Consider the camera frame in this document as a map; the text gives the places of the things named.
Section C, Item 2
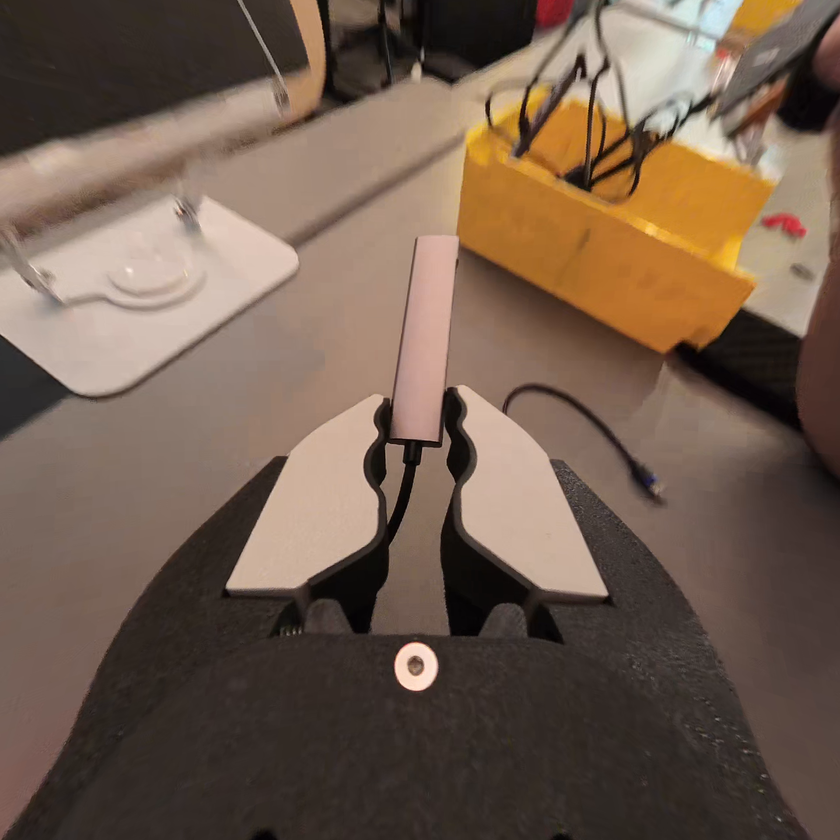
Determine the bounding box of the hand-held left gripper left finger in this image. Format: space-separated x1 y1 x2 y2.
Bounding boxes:
224 394 391 599

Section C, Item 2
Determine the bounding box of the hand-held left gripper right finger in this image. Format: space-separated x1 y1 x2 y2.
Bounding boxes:
441 384 611 605

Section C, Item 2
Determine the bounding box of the thin black hub cable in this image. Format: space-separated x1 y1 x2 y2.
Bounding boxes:
386 441 421 546

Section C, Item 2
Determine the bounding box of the black cable with blue plugs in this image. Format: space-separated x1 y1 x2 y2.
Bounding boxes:
502 384 667 506

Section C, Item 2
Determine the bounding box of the bundle of black cables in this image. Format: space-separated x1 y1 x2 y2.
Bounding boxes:
484 0 729 201

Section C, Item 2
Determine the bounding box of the grey usb hub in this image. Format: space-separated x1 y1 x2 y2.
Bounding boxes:
386 235 460 448

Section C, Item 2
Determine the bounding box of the yellow plastic bin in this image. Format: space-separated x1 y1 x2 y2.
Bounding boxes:
456 85 778 355

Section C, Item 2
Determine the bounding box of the person's right forearm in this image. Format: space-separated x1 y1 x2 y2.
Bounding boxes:
796 131 840 463

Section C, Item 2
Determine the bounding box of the dark ribbed object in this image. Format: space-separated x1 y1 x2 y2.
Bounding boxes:
676 308 805 427

